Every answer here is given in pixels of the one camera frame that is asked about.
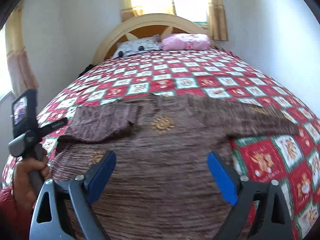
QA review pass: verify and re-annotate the yellow curtain left window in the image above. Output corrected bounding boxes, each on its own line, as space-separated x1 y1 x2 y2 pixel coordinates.
5 1 39 97

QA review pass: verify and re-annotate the yellow window curtain behind bed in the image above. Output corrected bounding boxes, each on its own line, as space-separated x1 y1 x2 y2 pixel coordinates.
119 0 176 23

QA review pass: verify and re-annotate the brown knitted sweater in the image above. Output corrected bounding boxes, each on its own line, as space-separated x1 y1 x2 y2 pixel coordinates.
50 94 298 239

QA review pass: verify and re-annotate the left side window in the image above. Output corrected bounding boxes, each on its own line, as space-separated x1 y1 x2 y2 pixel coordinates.
0 27 12 100

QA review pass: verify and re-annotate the yellow right curtain panel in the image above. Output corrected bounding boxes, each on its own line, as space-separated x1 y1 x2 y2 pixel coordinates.
208 0 228 41

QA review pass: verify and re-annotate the beige wooden arched headboard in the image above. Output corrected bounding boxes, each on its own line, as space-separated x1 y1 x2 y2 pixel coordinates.
92 14 208 65

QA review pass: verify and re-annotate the person's left hand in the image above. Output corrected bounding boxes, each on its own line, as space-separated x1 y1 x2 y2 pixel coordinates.
12 148 52 212

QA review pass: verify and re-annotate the white patterned pillow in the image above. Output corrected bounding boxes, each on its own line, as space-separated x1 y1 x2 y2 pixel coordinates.
112 35 162 59

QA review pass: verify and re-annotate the pink pillow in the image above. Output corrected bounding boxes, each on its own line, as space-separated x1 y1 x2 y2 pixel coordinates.
161 33 210 50

